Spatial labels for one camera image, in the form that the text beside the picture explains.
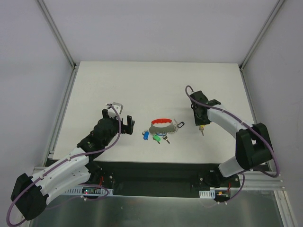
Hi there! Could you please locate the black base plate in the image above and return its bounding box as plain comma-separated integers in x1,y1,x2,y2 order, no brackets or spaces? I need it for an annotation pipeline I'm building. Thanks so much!
45,159,246,197

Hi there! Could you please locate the blue tagged key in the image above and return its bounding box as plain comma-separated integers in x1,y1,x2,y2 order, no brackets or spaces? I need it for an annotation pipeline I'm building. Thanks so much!
142,131,150,140

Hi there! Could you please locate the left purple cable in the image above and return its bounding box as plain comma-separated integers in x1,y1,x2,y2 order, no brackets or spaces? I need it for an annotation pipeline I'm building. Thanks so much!
6,106,123,226

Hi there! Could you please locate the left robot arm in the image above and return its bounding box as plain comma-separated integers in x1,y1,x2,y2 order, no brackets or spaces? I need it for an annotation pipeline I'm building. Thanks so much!
6,103,134,227

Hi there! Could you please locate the black tagged key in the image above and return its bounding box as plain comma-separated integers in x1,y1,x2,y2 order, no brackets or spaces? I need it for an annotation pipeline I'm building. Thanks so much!
173,118,185,129

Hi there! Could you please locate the aluminium frame post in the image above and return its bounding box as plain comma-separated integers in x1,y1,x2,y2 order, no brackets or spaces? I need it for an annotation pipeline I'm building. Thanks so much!
239,0,286,72
36,0,77,70

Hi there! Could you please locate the plain silver key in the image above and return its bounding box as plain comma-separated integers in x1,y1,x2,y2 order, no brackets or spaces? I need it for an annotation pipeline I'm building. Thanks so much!
162,135,170,144

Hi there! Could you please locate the yellow tagged key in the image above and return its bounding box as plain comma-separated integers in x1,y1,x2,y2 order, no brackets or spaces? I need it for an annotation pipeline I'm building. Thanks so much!
199,125,205,136

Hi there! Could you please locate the left aluminium rail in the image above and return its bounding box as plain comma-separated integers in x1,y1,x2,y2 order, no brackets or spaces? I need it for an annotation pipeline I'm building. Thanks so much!
32,63,79,174

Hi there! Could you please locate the aluminium rail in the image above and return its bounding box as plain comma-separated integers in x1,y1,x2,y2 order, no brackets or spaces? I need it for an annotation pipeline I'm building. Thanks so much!
32,63,79,174
240,71,285,191

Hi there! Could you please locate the green tagged key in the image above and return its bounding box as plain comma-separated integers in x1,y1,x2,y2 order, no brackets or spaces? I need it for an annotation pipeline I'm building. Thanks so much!
152,134,161,144

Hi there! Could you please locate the right aluminium rail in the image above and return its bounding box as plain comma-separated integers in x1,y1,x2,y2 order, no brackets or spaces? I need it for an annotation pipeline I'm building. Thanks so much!
240,71,285,191

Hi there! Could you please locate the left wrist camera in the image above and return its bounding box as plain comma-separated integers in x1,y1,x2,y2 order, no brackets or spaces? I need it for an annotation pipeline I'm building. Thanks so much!
106,102,123,118

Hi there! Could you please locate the right aluminium frame post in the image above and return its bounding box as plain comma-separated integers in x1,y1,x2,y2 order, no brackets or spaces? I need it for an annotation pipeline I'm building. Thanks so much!
239,0,286,72

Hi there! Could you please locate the left white cable duct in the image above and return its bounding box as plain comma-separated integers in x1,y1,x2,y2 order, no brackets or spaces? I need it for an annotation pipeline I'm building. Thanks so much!
63,185,114,196

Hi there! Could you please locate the right white cable duct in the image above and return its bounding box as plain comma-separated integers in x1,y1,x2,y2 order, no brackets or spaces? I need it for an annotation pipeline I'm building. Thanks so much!
199,190,215,199

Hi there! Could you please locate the white cable duct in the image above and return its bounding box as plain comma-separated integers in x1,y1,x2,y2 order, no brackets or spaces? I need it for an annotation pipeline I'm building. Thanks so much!
63,185,114,196
199,190,215,199

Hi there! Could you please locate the left aluminium frame post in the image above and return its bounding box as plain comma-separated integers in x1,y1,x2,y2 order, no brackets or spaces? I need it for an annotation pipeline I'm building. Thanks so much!
36,0,77,70

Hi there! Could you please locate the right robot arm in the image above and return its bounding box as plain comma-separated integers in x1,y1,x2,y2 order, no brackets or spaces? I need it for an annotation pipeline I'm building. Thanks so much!
188,91,274,188

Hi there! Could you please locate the key holder with red handle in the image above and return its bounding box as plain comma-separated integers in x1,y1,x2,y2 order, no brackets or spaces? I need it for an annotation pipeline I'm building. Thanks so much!
149,118,178,134

